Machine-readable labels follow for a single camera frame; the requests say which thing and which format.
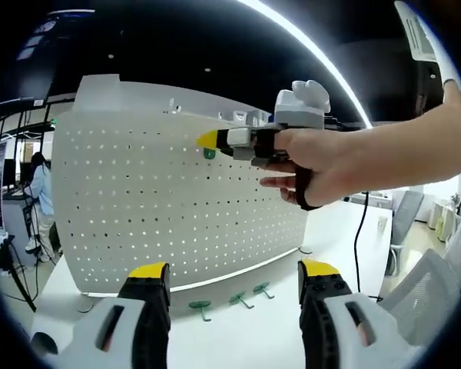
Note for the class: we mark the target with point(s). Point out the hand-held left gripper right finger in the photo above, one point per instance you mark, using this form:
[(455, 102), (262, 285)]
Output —
[(319, 323)]

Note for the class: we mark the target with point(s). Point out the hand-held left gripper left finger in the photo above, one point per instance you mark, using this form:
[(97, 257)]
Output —
[(146, 319)]

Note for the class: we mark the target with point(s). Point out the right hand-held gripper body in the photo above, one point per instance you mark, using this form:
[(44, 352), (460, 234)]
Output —
[(299, 115)]

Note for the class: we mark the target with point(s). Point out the green hook assembly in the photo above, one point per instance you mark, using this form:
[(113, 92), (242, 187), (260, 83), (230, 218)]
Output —
[(238, 298), (199, 304), (262, 287), (208, 154)]

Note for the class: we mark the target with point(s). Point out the white perforated mounting plate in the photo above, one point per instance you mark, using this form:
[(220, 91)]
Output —
[(150, 192)]

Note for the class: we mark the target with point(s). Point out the person's right hand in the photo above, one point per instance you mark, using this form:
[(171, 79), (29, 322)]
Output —
[(330, 161)]

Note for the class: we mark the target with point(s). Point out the ceiling light strip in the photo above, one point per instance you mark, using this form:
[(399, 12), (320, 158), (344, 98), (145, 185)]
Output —
[(311, 42)]

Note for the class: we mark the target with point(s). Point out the light grey mesh chair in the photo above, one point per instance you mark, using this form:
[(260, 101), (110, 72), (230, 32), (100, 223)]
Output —
[(422, 292)]

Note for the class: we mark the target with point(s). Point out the white paper cup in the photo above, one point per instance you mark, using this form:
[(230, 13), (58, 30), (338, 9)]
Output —
[(382, 223)]

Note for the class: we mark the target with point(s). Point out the black floor stand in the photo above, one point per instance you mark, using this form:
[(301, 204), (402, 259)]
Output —
[(21, 284)]

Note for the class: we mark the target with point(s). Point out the ceiling air conditioner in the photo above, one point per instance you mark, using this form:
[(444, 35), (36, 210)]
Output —
[(420, 38)]

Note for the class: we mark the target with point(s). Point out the white cabinet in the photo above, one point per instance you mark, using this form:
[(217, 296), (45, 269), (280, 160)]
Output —
[(442, 223)]

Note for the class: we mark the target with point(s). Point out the potted plant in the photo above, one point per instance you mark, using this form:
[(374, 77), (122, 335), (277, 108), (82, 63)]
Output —
[(455, 200)]

